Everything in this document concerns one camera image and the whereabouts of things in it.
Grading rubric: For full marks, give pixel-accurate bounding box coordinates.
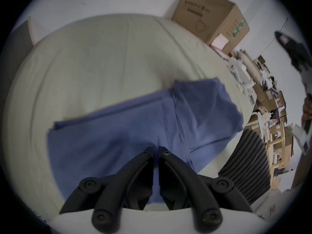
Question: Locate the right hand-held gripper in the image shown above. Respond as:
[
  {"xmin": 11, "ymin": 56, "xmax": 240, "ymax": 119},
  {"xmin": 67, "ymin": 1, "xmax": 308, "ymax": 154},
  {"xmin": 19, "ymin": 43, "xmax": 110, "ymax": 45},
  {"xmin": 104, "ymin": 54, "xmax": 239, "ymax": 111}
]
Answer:
[{"xmin": 291, "ymin": 68, "xmax": 312, "ymax": 156}]

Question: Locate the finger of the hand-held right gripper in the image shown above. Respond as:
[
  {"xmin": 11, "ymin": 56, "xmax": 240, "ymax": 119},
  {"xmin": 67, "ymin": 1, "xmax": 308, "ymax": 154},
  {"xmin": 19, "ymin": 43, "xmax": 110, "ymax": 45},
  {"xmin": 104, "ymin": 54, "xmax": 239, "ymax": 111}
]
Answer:
[{"xmin": 274, "ymin": 31, "xmax": 312, "ymax": 72}]

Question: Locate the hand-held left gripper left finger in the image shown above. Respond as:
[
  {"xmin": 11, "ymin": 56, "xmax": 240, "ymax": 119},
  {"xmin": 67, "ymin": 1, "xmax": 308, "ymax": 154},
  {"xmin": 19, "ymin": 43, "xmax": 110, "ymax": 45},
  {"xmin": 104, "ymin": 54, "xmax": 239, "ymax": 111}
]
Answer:
[{"xmin": 60, "ymin": 146, "xmax": 154, "ymax": 234}]

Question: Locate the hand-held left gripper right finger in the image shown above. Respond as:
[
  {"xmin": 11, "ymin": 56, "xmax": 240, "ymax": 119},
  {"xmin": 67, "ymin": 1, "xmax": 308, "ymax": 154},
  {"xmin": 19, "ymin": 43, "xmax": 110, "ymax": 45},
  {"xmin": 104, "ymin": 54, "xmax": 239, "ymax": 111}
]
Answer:
[{"xmin": 158, "ymin": 146, "xmax": 253, "ymax": 232}]

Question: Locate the blue shirt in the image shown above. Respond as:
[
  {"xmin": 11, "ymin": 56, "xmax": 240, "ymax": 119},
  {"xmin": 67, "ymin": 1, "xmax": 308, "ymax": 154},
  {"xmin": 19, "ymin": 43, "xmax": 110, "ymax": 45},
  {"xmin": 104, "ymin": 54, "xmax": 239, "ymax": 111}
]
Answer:
[{"xmin": 46, "ymin": 77, "xmax": 245, "ymax": 205}]

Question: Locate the person's right hand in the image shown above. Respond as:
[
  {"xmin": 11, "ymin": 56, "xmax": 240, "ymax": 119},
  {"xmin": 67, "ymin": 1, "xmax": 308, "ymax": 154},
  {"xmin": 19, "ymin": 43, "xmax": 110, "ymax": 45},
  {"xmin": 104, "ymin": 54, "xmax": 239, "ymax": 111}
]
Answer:
[{"xmin": 301, "ymin": 97, "xmax": 312, "ymax": 129}]

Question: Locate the pile of cartons and clutter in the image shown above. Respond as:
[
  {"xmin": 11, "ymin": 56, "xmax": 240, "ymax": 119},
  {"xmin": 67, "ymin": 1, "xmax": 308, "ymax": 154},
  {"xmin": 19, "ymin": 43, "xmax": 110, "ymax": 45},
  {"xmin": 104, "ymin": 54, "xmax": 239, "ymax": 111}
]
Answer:
[{"xmin": 227, "ymin": 48, "xmax": 296, "ymax": 192}]

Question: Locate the person's body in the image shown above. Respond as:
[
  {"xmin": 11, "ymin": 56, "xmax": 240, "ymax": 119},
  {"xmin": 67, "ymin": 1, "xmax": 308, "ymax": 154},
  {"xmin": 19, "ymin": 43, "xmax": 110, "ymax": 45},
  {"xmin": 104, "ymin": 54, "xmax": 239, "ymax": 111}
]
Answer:
[{"xmin": 218, "ymin": 128, "xmax": 272, "ymax": 204}]

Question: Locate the large brown cardboard carton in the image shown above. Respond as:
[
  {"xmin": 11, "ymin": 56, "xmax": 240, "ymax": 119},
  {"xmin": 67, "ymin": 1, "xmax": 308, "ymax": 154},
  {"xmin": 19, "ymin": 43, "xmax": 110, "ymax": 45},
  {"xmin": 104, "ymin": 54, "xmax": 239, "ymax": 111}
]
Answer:
[{"xmin": 171, "ymin": 0, "xmax": 250, "ymax": 55}]

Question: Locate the bed with beige sheet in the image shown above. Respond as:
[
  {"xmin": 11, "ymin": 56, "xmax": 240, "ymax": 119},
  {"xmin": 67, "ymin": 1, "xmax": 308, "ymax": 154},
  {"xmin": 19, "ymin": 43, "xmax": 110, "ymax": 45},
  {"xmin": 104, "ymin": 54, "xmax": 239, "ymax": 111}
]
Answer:
[{"xmin": 2, "ymin": 14, "xmax": 257, "ymax": 228}]

